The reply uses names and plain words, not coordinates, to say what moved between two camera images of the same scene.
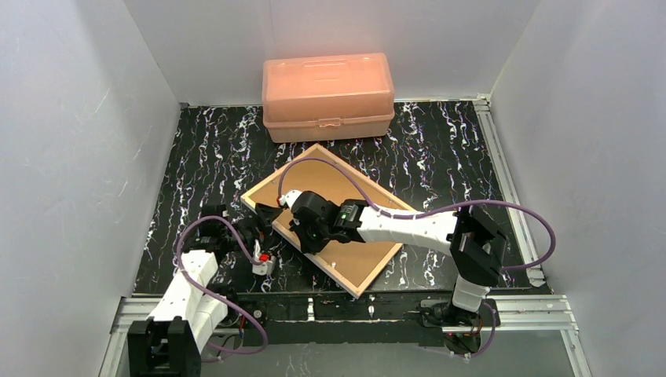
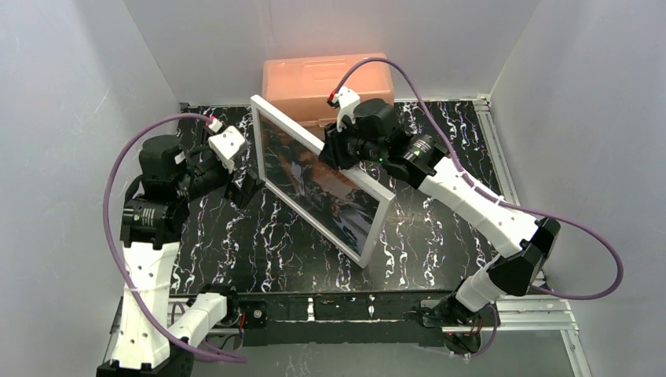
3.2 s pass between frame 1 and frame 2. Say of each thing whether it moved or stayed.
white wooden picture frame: moved
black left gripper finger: moved
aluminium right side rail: stayed
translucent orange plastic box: stayed
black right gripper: moved
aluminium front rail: stayed
